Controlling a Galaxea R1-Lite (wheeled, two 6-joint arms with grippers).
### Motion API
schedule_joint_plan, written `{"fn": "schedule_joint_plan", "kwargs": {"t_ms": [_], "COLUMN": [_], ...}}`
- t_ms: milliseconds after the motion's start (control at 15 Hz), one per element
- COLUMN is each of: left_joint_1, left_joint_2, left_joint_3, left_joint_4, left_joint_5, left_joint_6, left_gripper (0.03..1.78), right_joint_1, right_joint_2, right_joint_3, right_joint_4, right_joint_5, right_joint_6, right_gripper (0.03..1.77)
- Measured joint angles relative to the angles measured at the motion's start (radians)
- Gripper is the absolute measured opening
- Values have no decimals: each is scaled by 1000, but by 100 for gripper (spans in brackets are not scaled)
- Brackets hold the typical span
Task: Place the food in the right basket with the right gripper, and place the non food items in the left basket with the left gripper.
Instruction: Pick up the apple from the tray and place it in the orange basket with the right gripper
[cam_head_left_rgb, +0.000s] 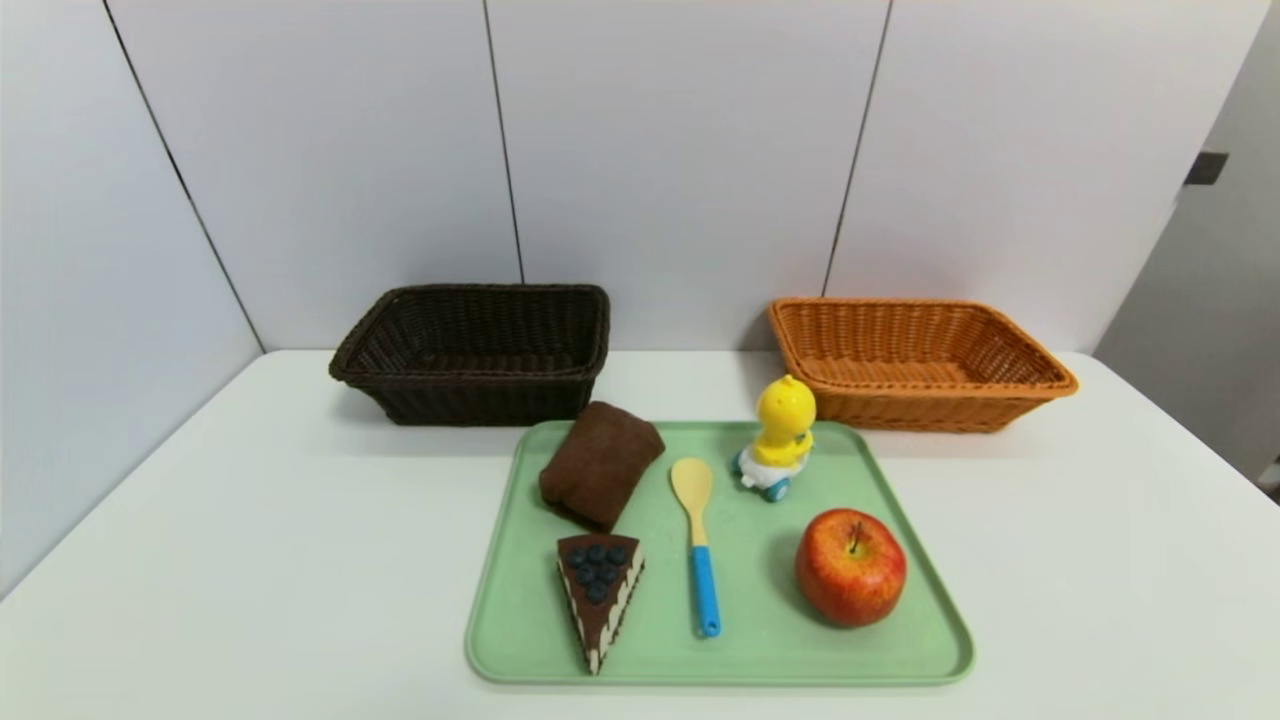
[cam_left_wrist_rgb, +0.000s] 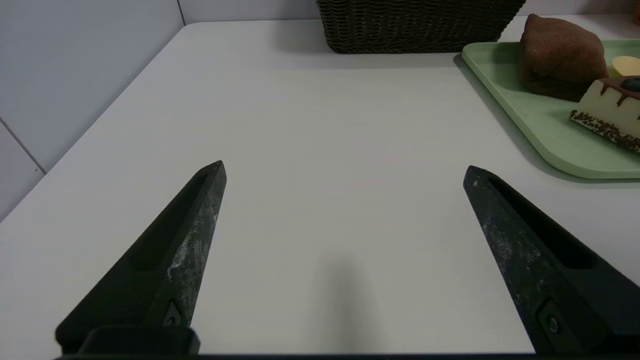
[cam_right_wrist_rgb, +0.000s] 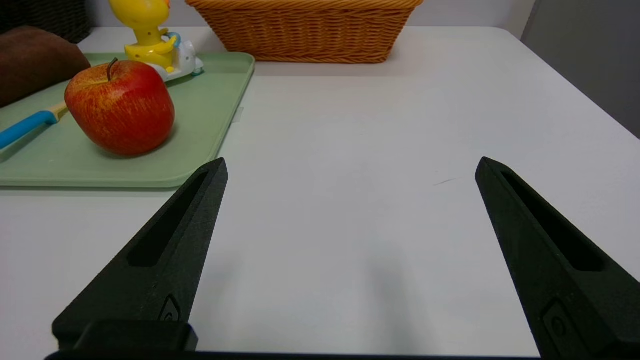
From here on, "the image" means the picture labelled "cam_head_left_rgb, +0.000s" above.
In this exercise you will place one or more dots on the brown cloth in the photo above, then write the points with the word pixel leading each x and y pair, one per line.
pixel 600 465

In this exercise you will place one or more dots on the yellow duck toy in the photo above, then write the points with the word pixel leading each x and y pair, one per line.
pixel 785 415

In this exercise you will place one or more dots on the chocolate blueberry cake slice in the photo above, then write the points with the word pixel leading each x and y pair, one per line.
pixel 598 600

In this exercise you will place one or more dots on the red apple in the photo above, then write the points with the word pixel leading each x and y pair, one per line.
pixel 850 580

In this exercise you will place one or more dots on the dark brown wicker basket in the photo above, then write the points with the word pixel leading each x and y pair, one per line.
pixel 470 400

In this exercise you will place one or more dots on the orange wicker basket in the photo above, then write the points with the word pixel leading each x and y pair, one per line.
pixel 920 405

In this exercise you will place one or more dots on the light green plastic tray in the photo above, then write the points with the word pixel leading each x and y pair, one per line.
pixel 770 640

